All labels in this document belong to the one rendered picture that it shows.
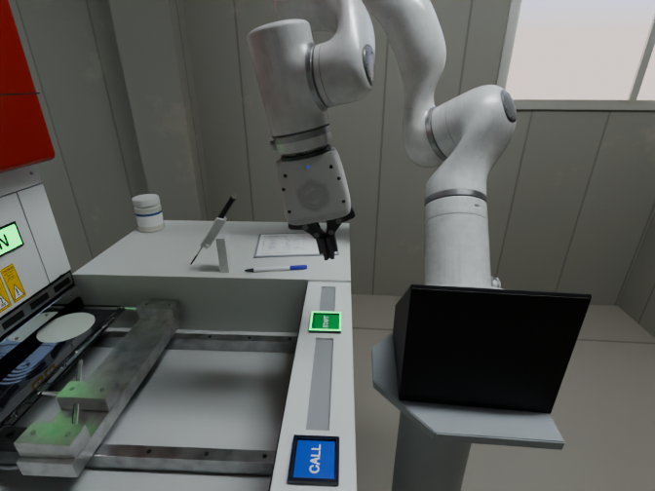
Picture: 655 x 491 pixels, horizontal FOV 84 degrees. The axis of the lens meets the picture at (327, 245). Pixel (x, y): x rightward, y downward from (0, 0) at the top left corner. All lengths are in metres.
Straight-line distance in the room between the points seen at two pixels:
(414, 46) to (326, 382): 0.64
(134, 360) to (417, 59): 0.79
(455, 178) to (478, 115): 0.12
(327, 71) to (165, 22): 1.80
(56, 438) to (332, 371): 0.39
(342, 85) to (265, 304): 0.53
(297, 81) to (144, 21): 1.83
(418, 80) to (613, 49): 1.76
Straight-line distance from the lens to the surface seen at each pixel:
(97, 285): 0.98
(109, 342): 0.96
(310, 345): 0.62
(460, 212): 0.71
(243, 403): 0.74
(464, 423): 0.74
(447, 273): 0.68
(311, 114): 0.51
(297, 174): 0.53
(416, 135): 0.84
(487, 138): 0.77
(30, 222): 0.91
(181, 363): 0.85
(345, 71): 0.48
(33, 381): 0.82
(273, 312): 0.85
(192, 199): 2.32
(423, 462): 0.92
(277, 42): 0.50
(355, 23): 0.51
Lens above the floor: 1.36
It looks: 24 degrees down
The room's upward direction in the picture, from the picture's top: straight up
